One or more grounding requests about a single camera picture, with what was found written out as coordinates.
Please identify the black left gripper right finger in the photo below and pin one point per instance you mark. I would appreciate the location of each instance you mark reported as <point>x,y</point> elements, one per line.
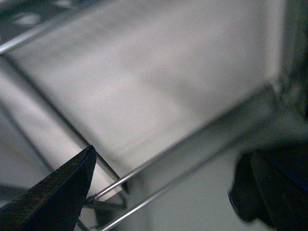
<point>286,203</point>

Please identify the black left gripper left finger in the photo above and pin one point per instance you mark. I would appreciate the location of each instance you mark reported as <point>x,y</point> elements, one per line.
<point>55,203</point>

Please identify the black t-shirt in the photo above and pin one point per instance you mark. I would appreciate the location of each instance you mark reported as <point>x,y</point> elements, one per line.
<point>291,159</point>

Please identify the metal clothes rack frame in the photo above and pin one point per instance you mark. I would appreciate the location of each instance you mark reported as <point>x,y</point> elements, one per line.
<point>171,93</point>

